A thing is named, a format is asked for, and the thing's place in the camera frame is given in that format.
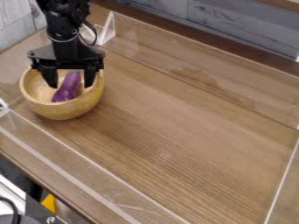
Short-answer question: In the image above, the yellow black device bottom left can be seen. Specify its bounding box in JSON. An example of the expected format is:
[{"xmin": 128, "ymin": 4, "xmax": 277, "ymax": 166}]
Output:
[{"xmin": 22, "ymin": 194, "xmax": 68, "ymax": 224}]

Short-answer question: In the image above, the brown wooden bowl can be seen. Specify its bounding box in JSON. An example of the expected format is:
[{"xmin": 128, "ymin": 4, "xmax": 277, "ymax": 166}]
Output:
[{"xmin": 19, "ymin": 68, "xmax": 104, "ymax": 120}]

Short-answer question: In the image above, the clear acrylic tray wall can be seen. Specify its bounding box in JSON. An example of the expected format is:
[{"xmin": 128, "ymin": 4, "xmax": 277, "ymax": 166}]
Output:
[{"xmin": 0, "ymin": 99, "xmax": 190, "ymax": 224}]

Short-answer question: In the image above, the black cable bottom left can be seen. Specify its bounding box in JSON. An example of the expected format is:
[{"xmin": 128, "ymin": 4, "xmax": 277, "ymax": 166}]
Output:
[{"xmin": 0, "ymin": 195, "xmax": 22, "ymax": 224}]

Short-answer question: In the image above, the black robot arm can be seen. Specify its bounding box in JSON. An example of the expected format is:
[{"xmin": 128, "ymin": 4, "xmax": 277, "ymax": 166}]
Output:
[{"xmin": 27, "ymin": 0, "xmax": 106, "ymax": 88}]

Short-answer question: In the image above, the clear acrylic corner bracket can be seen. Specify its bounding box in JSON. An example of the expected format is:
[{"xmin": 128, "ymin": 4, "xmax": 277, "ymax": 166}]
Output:
[{"xmin": 79, "ymin": 12, "xmax": 116, "ymax": 46}]

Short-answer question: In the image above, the purple toy eggplant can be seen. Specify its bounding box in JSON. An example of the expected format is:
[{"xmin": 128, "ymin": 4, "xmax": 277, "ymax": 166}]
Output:
[{"xmin": 51, "ymin": 71, "xmax": 80, "ymax": 102}]

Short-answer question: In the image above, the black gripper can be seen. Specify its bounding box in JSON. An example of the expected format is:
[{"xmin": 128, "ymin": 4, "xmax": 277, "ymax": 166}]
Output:
[{"xmin": 27, "ymin": 41, "xmax": 106, "ymax": 88}]

